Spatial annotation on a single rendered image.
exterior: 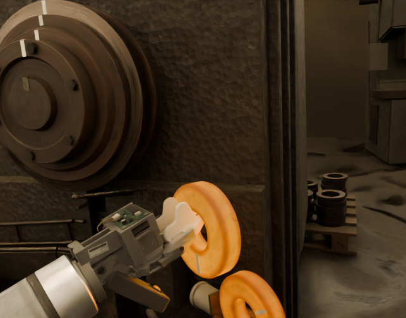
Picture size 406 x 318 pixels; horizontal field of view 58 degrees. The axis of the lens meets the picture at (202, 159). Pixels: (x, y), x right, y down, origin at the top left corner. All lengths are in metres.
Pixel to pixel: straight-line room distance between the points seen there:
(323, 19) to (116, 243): 6.54
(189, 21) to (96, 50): 0.24
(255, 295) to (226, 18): 0.62
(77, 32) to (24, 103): 0.20
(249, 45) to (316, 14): 6.01
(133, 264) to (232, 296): 0.28
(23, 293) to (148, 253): 0.16
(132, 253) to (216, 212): 0.13
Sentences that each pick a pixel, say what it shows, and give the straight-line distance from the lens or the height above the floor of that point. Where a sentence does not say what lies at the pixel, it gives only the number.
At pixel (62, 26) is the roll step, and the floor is 1.28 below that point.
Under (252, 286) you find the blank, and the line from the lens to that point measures 0.70.
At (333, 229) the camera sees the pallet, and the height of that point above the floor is 0.14.
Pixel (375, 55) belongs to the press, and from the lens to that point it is 4.79.
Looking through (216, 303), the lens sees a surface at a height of 0.70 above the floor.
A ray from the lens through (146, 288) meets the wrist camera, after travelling 0.57.
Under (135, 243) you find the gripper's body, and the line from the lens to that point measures 0.52.
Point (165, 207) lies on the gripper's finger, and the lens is 0.59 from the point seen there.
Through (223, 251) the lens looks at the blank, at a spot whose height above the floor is 0.90.
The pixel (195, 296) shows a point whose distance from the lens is 0.87.
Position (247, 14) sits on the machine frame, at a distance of 0.93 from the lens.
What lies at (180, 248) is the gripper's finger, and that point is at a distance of 0.55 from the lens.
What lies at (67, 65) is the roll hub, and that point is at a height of 1.19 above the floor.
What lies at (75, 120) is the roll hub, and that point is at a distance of 0.85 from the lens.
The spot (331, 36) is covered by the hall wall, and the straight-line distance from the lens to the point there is 6.87.
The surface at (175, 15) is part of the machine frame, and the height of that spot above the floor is 1.31.
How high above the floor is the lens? 1.14
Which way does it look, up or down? 12 degrees down
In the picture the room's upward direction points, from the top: 4 degrees counter-clockwise
